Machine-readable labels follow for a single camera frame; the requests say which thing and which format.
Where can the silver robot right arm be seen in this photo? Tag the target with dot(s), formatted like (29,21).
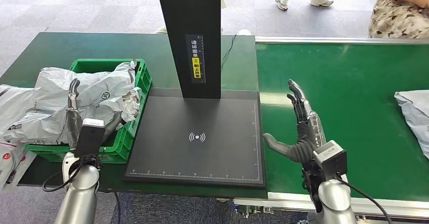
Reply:
(335,202)

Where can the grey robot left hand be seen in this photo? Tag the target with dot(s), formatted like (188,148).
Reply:
(73,125)

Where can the metal bracket under conveyor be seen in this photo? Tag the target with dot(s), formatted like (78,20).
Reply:
(253,210)

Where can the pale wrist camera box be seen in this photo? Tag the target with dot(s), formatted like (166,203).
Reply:
(89,138)
(330,159)

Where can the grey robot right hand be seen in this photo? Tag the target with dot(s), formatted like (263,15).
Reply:
(303,148)

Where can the white mailer with red print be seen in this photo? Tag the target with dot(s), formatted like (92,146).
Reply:
(13,169)

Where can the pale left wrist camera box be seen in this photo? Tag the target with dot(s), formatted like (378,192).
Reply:
(89,138)

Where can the grey courier package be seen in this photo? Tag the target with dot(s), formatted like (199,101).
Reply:
(415,118)
(97,92)

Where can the black inbound scanner machine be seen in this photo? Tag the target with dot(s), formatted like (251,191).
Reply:
(207,148)

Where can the dark green table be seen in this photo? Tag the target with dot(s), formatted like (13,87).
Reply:
(50,48)

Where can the white round object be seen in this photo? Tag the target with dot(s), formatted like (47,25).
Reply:
(244,32)

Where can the green plastic crate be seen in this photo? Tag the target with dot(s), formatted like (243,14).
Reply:
(139,78)

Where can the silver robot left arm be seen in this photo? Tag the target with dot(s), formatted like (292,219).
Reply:
(78,195)

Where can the seated person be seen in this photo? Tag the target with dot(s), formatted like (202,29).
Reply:
(399,18)

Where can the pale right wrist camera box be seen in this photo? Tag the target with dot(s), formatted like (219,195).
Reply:
(330,159)

